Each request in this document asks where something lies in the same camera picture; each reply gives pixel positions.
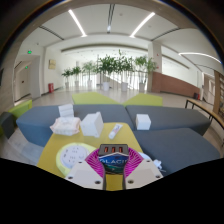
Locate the group of potted plants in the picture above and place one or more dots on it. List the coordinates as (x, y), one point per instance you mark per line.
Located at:
(106, 66)

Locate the red fire extinguisher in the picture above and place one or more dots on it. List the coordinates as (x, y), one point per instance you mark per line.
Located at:
(51, 88)

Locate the green upholstered bench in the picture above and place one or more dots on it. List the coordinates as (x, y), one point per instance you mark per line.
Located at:
(20, 108)

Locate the white wet wipes pack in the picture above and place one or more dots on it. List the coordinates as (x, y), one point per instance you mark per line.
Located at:
(65, 126)

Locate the white folded tissue stack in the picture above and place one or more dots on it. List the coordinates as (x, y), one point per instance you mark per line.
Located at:
(66, 110)

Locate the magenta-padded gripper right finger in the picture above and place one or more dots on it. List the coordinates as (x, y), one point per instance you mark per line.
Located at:
(143, 173)

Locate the yellow-green upholstered bench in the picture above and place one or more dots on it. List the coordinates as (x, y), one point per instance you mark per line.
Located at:
(91, 98)
(145, 100)

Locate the yellowish wall picture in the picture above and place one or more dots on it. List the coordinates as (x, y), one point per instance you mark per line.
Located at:
(52, 64)

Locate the wooden bench with black frame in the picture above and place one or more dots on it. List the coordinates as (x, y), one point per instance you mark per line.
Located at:
(203, 106)

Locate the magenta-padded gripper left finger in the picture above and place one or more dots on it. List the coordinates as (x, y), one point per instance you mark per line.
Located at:
(82, 174)

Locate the white tissue box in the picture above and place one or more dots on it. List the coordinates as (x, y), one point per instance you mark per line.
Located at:
(91, 125)

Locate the green exit sign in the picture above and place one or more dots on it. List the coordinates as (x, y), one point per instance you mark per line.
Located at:
(29, 52)

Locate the dark grey ottoman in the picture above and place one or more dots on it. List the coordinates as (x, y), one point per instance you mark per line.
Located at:
(6, 125)

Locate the round yellow-white power strip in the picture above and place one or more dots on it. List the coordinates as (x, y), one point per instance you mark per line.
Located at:
(71, 156)

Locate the white tube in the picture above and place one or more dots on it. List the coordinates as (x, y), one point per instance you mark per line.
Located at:
(115, 132)

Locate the long grey upholstered bench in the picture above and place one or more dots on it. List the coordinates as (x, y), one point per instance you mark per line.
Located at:
(36, 125)

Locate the small white cube box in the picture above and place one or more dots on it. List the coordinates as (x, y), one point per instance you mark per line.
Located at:
(143, 122)

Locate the dark multi-port charger block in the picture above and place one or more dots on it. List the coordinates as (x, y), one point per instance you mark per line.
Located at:
(114, 157)

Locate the group of ceiling strip lights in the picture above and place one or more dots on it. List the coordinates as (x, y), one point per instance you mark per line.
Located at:
(77, 22)

